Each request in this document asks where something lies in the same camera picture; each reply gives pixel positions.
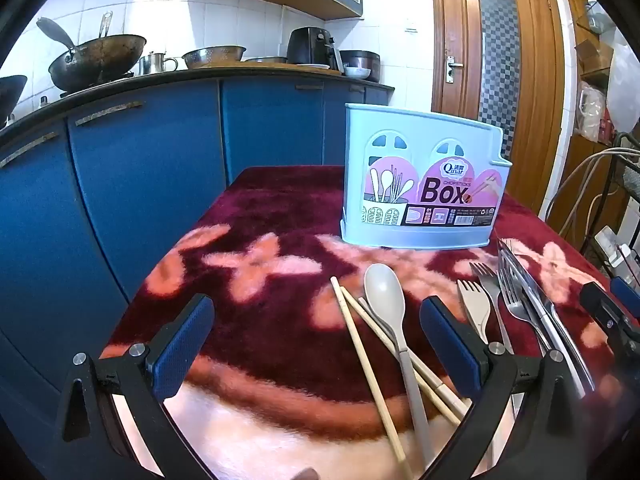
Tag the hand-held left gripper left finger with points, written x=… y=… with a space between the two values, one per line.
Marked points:
x=182 y=347

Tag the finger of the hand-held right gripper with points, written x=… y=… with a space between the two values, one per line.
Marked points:
x=627 y=295
x=600 y=305

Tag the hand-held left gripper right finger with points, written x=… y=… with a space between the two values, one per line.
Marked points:
x=447 y=345

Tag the beige plastic fork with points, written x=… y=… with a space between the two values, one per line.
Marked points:
x=472 y=310

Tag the metal table knife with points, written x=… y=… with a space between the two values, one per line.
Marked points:
x=560 y=340

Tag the beige plastic spoon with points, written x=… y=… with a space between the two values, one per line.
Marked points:
x=385 y=295

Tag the light wooden chopstick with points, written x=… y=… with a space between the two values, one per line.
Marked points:
x=356 y=305
x=360 y=350

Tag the light blue utensil holder box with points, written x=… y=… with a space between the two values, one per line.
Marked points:
x=390 y=125

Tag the white power strip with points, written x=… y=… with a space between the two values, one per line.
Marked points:
x=607 y=242

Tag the black metal rack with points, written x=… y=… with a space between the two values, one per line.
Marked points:
x=616 y=160

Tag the wooden shelf unit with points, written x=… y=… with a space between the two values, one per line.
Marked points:
x=580 y=160

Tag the dark red floral blanket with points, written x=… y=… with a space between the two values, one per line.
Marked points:
x=280 y=220

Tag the blue kitchen base cabinets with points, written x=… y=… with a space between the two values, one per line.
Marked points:
x=150 y=170

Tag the clear plastic bag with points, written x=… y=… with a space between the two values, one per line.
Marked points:
x=590 y=110

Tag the white plastic bag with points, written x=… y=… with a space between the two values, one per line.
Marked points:
x=625 y=85

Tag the cardboard box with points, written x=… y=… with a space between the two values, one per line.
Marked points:
x=595 y=55

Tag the black kitchen countertop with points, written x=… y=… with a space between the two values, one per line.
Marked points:
x=200 y=74

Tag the glass jar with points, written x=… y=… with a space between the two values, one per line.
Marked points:
x=597 y=20

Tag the gas stove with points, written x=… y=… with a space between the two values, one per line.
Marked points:
x=75 y=92

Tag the steel pitcher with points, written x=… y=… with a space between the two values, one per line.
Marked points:
x=152 y=64

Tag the white bowl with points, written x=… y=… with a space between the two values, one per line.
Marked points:
x=357 y=72

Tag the steel colander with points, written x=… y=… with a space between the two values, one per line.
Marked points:
x=212 y=57

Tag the steel basin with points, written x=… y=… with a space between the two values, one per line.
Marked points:
x=265 y=59

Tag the black rice cooker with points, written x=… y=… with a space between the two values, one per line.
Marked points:
x=360 y=57

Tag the black wok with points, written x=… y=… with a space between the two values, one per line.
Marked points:
x=95 y=60

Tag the dark pan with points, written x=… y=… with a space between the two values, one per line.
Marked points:
x=12 y=92

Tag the white plate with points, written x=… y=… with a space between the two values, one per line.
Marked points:
x=312 y=65

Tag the wooden door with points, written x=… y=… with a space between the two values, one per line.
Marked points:
x=450 y=20

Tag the black air fryer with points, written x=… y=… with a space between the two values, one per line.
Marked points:
x=307 y=45

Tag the metal spatula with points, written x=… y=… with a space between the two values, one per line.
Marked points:
x=105 y=25

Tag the white wall switch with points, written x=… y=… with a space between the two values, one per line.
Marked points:
x=412 y=29

